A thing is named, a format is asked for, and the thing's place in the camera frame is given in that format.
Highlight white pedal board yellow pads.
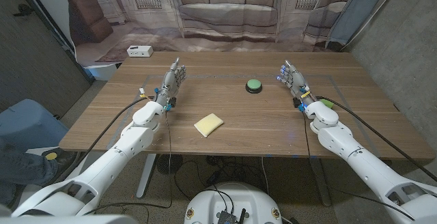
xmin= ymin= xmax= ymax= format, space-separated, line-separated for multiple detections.
xmin=25 ymin=147 xmax=81 ymax=171

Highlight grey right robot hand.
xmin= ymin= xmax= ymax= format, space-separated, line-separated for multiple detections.
xmin=276 ymin=59 xmax=313 ymax=107

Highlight black floor cable tangle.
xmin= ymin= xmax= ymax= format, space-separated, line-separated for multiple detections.
xmin=173 ymin=155 xmax=267 ymax=201

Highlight white table leg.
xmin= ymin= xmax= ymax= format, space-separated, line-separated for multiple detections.
xmin=135 ymin=153 xmax=158 ymax=199

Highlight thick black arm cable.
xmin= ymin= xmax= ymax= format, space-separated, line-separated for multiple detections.
xmin=316 ymin=96 xmax=437 ymax=183
xmin=44 ymin=96 xmax=156 ymax=187

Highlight thin black left wrist cable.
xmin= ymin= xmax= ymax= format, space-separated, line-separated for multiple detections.
xmin=83 ymin=110 xmax=173 ymax=216

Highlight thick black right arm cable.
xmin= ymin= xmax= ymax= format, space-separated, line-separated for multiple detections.
xmin=316 ymin=96 xmax=437 ymax=183

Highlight white panel behind table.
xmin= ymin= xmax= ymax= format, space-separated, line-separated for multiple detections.
xmin=83 ymin=63 xmax=119 ymax=81

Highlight green push button black base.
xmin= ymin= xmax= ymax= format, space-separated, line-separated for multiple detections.
xmin=244 ymin=79 xmax=264 ymax=94

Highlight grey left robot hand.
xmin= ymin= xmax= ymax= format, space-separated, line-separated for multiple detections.
xmin=154 ymin=57 xmax=188 ymax=111

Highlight white electronics box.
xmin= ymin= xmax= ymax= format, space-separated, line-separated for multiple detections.
xmin=126 ymin=45 xmax=154 ymax=58

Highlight printed living room backdrop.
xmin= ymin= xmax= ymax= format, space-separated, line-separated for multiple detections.
xmin=59 ymin=0 xmax=393 ymax=68

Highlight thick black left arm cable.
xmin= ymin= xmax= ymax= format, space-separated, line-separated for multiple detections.
xmin=44 ymin=96 xmax=156 ymax=187

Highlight round black floor fan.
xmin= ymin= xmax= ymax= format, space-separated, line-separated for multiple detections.
xmin=156 ymin=154 xmax=184 ymax=176

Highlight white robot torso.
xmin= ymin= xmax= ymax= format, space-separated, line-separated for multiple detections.
xmin=184 ymin=182 xmax=283 ymax=224

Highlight blue plastic bin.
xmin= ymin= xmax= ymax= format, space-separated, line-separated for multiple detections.
xmin=0 ymin=98 xmax=71 ymax=156

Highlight person's leg in jeans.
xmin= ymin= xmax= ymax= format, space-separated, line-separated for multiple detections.
xmin=0 ymin=138 xmax=78 ymax=206

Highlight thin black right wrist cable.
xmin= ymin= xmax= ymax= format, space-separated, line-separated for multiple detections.
xmin=302 ymin=110 xmax=416 ymax=221

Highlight yellow sponge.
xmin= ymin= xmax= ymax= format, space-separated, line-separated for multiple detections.
xmin=193 ymin=113 xmax=225 ymax=139

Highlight black door handle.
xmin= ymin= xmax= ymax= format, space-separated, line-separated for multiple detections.
xmin=12 ymin=3 xmax=34 ymax=17

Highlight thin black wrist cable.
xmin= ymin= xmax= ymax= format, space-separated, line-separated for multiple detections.
xmin=302 ymin=110 xmax=416 ymax=221
xmin=83 ymin=110 xmax=173 ymax=216

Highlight grey table leg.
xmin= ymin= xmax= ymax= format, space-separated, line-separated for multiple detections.
xmin=309 ymin=157 xmax=333 ymax=207

